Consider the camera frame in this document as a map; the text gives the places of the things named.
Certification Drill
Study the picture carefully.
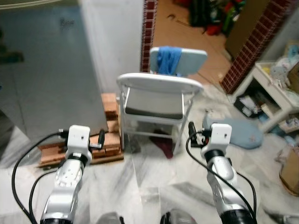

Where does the blue cloth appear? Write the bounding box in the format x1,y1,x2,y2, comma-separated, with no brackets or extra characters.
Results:
157,46,184,76

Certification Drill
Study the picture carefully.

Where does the short black left arm cable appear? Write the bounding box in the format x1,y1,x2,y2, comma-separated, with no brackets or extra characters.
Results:
28,169,60,224

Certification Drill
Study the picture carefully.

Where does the grey robot left leg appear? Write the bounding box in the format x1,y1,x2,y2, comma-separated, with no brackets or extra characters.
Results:
96,212,125,224

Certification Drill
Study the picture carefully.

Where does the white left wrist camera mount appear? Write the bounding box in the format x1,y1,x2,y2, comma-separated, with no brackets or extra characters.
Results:
67,125,92,155

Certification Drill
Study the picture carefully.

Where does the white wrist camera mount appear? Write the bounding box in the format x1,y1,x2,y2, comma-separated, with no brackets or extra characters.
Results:
201,123,233,153
67,125,92,155

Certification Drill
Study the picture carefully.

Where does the white folding chair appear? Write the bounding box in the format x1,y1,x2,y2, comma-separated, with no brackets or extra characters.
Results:
116,72,205,155

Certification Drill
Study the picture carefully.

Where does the grey fridge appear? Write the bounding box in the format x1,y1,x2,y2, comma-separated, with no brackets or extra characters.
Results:
0,2,111,143

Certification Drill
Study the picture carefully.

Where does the red brick stack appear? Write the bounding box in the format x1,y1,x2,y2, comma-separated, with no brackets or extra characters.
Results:
37,92,125,167

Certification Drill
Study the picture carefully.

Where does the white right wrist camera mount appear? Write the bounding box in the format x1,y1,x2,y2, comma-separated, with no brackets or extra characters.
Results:
201,123,233,153

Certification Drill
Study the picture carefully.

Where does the brown wooden board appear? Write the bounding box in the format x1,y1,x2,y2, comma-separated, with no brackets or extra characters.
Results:
224,0,277,59

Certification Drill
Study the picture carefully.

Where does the short black arm cable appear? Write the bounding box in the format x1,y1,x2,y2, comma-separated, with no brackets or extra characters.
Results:
28,169,60,224
235,172,258,199

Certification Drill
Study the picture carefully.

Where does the brown cardboard box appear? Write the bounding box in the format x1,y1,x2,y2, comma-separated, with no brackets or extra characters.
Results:
279,147,299,197

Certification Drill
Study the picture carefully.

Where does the long black left arm cable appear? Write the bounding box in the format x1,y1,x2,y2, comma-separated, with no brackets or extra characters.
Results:
12,131,70,224

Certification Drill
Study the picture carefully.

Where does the light blue chair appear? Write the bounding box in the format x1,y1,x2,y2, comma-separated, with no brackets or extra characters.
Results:
149,46,208,78

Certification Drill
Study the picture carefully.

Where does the white shelf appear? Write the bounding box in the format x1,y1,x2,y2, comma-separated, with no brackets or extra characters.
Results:
231,61,299,134

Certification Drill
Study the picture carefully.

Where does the grey robot leg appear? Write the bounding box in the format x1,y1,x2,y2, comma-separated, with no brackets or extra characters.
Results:
161,210,197,224
96,212,125,224

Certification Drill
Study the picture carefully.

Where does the grey robot right leg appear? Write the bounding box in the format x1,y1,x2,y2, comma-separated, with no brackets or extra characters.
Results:
161,210,197,224

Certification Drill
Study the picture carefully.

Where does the dark red cloth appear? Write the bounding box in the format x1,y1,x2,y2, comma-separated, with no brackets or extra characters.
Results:
149,135,176,160

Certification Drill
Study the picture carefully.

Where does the short black right arm cable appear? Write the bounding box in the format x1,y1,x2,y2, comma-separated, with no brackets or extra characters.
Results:
235,172,258,199

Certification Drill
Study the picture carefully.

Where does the light blue pillow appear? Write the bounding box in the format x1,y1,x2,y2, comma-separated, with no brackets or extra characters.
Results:
203,114,265,150

